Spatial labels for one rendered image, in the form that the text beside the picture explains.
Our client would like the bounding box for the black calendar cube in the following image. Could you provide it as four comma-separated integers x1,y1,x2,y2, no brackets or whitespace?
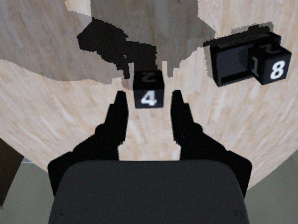
248,42,292,86
133,70,165,109

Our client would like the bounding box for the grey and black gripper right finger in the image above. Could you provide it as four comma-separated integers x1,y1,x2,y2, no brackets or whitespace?
170,90,252,198

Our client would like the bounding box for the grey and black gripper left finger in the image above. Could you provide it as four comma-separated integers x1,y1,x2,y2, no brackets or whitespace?
47,90,129,198

